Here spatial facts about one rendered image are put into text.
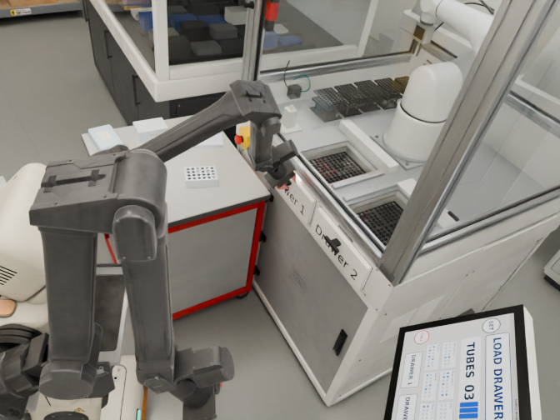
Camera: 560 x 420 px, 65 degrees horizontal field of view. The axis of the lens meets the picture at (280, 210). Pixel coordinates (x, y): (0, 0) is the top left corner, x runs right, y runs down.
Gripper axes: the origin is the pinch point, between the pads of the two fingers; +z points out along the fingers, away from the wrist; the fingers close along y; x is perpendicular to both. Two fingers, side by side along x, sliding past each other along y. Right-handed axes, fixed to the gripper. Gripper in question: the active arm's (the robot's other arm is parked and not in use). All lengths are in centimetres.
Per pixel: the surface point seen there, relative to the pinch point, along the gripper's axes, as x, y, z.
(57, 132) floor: 188, -110, 31
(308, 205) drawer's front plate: -9.5, 0.3, 3.7
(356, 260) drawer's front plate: -37.0, 1.7, 3.3
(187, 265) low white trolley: 14, -56, 15
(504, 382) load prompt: -88, 12, -22
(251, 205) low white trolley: 14.2, -18.8, 12.6
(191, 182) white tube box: 26.8, -29.7, -6.4
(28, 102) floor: 232, -120, 24
